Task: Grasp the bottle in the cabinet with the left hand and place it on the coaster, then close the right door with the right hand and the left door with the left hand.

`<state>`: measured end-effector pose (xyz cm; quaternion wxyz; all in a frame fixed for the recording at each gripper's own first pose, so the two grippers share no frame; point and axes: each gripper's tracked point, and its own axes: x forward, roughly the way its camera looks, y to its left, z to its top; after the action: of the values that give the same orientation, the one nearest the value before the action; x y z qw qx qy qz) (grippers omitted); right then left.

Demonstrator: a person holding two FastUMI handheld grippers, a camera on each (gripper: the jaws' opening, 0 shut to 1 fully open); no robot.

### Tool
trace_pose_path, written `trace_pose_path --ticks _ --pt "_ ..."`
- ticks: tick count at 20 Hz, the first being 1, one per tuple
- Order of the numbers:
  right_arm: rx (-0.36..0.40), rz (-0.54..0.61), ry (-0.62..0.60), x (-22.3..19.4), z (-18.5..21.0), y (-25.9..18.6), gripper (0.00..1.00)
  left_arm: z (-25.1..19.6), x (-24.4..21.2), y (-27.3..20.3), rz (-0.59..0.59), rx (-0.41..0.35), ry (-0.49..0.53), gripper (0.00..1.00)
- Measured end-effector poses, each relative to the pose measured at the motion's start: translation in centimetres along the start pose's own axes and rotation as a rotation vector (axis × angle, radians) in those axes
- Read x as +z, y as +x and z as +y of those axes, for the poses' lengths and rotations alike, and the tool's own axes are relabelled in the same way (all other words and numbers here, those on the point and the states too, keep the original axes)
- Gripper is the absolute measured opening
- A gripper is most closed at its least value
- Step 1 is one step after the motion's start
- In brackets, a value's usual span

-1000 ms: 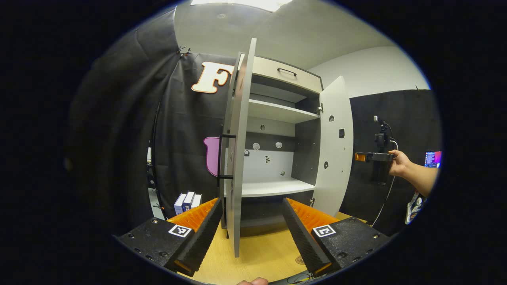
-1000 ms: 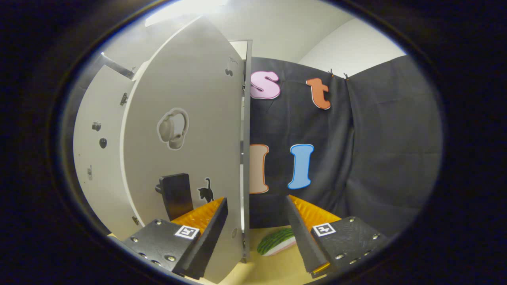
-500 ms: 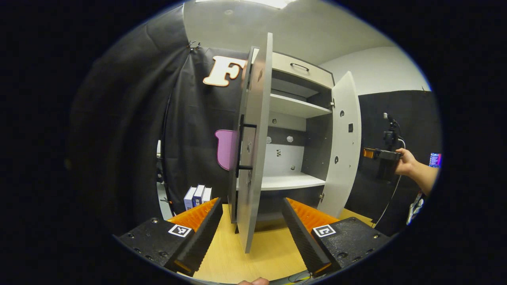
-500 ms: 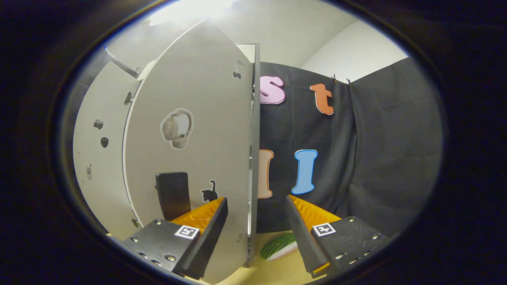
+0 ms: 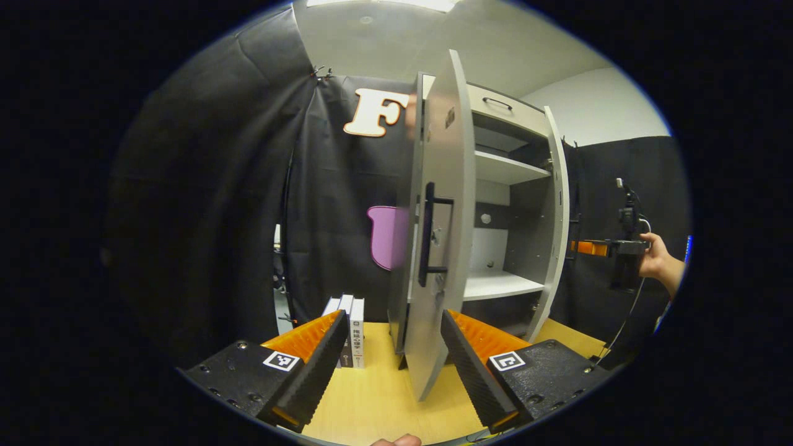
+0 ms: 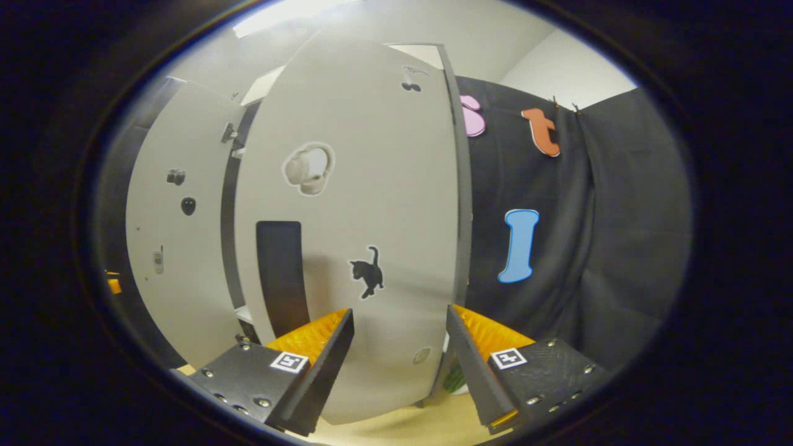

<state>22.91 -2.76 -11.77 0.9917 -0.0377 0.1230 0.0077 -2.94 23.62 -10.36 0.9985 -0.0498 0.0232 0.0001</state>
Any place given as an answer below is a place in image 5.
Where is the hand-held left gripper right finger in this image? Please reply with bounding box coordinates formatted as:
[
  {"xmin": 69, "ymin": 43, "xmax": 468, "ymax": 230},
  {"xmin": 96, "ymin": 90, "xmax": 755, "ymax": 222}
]
[{"xmin": 440, "ymin": 308, "xmax": 611, "ymax": 434}]

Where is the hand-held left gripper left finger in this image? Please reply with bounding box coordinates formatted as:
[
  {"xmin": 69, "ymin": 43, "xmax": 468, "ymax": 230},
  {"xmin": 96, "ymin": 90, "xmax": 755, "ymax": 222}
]
[{"xmin": 177, "ymin": 310, "xmax": 349, "ymax": 434}]

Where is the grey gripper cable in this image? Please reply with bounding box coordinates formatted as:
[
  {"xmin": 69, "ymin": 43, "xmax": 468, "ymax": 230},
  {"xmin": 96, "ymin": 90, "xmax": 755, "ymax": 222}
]
[{"xmin": 592, "ymin": 217, "xmax": 652, "ymax": 366}]

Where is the white grey cabinet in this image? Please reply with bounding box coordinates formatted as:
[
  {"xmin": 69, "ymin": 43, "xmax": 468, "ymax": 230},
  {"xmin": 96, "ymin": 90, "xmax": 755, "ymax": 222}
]
[{"xmin": 406, "ymin": 73, "xmax": 555, "ymax": 372}]

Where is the white drawer with black handle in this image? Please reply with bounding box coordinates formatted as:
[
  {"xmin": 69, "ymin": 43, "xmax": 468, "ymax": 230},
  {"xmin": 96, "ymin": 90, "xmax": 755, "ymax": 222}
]
[{"xmin": 465, "ymin": 84, "xmax": 549, "ymax": 138}]

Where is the white cabinet door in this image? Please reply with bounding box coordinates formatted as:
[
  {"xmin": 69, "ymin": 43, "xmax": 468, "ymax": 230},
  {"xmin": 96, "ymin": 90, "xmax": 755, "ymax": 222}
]
[
  {"xmin": 527, "ymin": 105, "xmax": 572, "ymax": 343},
  {"xmin": 387, "ymin": 50, "xmax": 478, "ymax": 402}
]

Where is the ceiling light panel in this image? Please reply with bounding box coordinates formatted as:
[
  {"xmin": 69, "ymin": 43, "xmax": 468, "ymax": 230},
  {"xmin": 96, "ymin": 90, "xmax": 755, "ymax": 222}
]
[{"xmin": 304, "ymin": 0, "xmax": 462, "ymax": 13}]

